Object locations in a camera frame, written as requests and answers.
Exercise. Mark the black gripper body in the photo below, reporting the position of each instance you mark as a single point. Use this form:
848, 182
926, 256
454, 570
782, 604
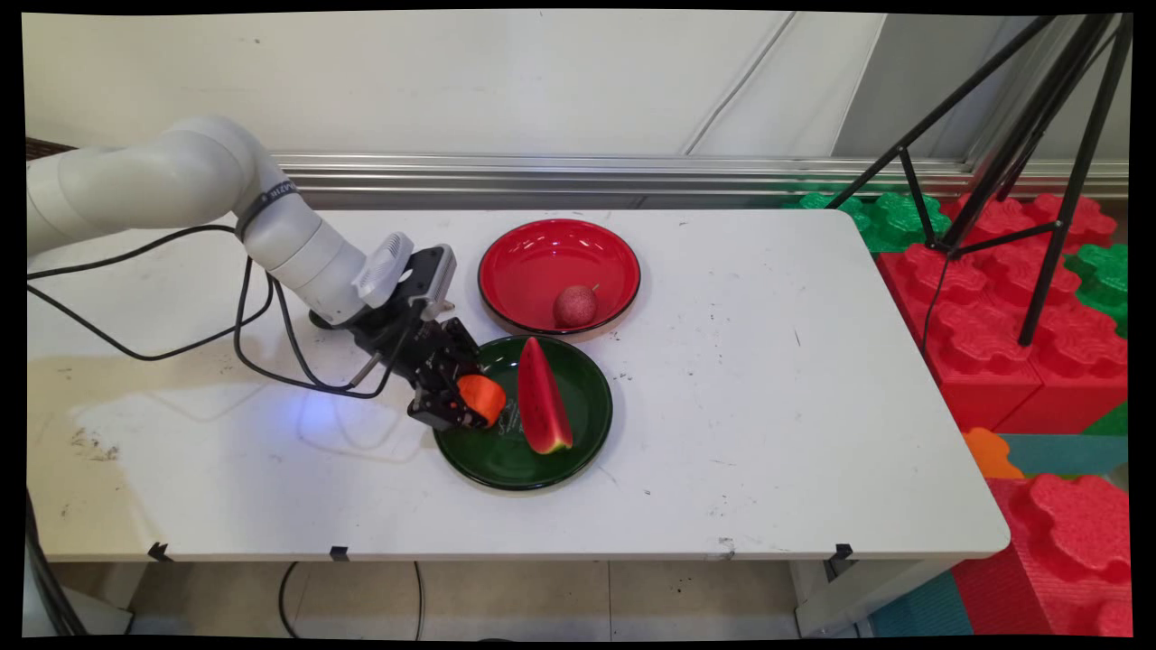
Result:
406, 338

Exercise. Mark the dark green round plate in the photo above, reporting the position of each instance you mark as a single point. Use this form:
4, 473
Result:
488, 451

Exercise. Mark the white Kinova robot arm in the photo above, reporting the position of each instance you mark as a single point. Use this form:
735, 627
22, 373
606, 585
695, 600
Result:
181, 181

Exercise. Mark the orange toy persimmon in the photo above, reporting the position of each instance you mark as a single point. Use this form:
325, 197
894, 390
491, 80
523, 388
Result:
486, 397

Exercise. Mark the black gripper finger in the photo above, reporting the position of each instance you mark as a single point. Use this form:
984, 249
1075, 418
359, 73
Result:
462, 359
442, 406

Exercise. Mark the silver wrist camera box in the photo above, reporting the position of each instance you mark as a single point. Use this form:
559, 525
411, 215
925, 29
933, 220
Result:
433, 275

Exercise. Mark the toy watermelon slice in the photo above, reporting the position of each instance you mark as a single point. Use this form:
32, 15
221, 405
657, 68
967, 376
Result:
542, 397

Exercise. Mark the green foam block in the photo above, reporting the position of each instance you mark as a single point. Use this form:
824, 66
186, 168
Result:
1104, 280
890, 217

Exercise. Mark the white vented wrist mount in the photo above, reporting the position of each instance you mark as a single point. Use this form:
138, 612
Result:
384, 266

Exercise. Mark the teal foam mat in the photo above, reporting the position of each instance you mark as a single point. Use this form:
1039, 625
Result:
1066, 454

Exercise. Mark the white table leg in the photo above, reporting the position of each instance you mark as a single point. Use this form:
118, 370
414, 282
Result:
858, 596

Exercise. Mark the orange foam piece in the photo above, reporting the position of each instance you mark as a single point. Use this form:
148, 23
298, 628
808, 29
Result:
991, 454

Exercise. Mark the red bowl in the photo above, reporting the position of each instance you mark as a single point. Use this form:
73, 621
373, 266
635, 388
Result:
542, 262

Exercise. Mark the aluminium wall rail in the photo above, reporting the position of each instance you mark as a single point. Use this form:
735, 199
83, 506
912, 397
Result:
632, 171

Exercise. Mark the black camera tripod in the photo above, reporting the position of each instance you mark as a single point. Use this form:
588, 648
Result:
1020, 162

